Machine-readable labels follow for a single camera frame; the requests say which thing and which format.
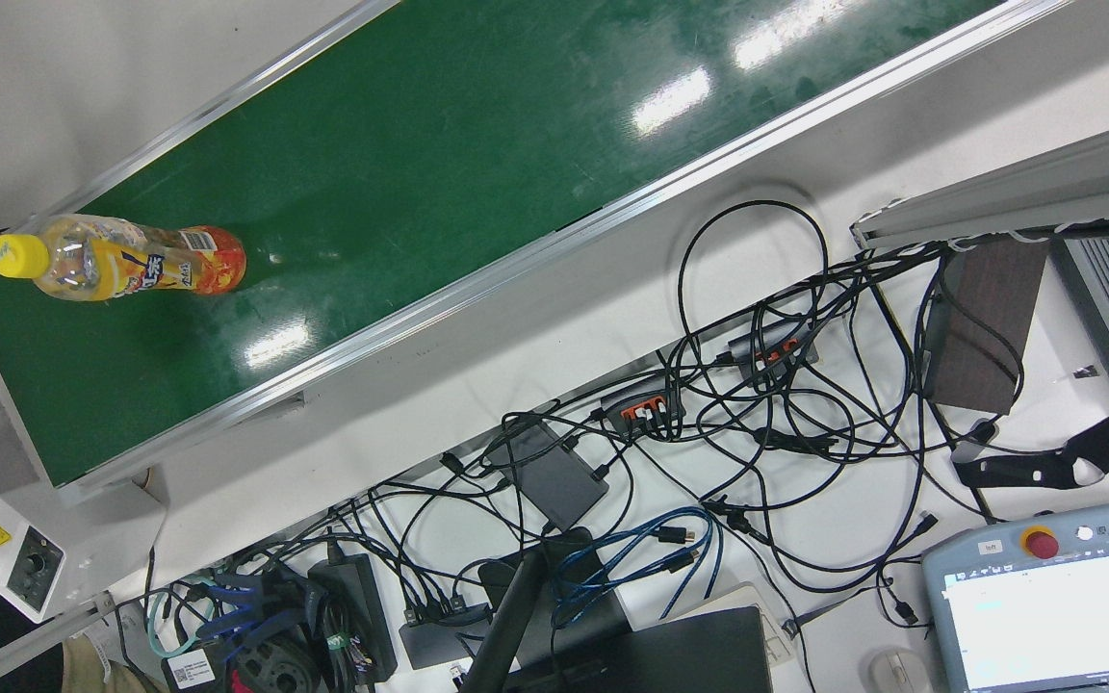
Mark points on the aluminium support bar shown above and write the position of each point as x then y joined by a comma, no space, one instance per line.
25,647

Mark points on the black round spool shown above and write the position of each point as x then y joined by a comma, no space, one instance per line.
270,666

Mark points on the green conveyor belt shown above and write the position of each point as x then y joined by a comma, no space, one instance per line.
420,173

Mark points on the tan cardboard piece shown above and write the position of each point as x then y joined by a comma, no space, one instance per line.
92,669

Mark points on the white QR code label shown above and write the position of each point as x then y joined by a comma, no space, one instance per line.
193,669

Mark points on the black docking station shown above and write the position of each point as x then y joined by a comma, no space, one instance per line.
434,640

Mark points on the dark grey adapter box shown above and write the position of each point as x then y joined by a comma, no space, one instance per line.
550,476

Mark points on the black Huawei monitor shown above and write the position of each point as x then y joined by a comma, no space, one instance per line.
670,659

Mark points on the grey robot teach pendant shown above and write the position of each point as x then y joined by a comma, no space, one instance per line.
1045,616

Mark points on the yellow-capped orange tea bottle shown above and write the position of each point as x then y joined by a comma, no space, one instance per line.
131,260

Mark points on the brown wooden block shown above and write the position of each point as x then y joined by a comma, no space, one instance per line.
988,327

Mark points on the black curved bracket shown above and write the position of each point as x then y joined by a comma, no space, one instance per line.
1026,472

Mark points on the black power brick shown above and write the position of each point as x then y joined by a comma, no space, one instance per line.
352,616

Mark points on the white conveyor control box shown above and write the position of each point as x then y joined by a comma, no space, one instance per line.
73,534

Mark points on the white computer mouse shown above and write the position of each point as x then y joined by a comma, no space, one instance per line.
901,674

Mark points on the aluminium profile beam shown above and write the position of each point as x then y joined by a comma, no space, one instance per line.
1017,192

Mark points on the black USB hub orange ports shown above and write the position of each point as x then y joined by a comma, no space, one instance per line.
766,339
636,397

